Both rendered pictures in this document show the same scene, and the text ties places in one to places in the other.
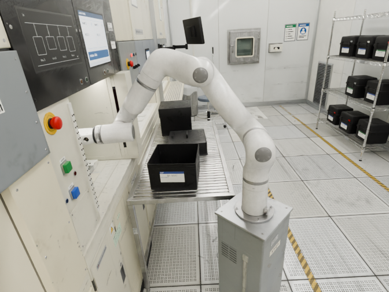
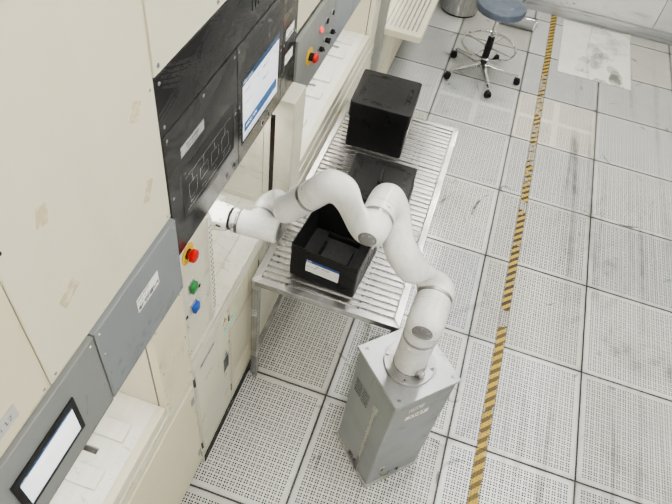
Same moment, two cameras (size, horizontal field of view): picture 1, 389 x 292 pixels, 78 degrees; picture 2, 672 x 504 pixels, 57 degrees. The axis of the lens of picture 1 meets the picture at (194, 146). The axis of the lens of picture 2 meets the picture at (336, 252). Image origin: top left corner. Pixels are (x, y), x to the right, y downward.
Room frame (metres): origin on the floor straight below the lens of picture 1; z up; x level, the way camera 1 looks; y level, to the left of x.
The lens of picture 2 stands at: (-0.28, -0.15, 2.70)
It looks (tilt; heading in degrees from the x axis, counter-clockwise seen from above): 49 degrees down; 10
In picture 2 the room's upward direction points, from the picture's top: 10 degrees clockwise
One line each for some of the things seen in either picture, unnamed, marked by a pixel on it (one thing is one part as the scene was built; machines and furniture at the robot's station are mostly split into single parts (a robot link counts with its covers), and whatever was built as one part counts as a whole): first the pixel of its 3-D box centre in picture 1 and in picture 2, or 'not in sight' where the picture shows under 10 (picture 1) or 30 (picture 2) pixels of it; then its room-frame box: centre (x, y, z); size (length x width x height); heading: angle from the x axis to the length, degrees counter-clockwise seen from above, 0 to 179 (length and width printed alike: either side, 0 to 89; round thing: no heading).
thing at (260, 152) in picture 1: (258, 158); (425, 322); (0.93, -0.27, 1.07); 0.19 x 0.12 x 0.24; 176
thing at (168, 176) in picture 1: (175, 165); (336, 247); (1.31, 0.12, 0.85); 0.28 x 0.28 x 0.17; 84
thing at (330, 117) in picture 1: (339, 114); not in sight; (3.62, -2.31, 0.31); 0.30 x 0.28 x 0.26; 177
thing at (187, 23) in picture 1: (180, 36); not in sight; (3.05, 0.08, 1.57); 0.53 x 0.40 x 0.36; 89
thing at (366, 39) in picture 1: (372, 46); not in sight; (3.25, -2.33, 1.31); 0.30 x 0.28 x 0.26; 178
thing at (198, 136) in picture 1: (187, 140); (378, 186); (1.74, 0.05, 0.83); 0.29 x 0.29 x 0.13; 1
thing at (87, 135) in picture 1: (85, 135); (218, 215); (1.00, 0.47, 1.19); 0.11 x 0.10 x 0.07; 92
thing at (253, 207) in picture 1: (254, 194); (414, 349); (0.96, -0.27, 0.85); 0.19 x 0.19 x 0.18
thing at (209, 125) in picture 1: (187, 188); (358, 249); (1.74, 0.08, 0.38); 1.30 x 0.60 x 0.76; 179
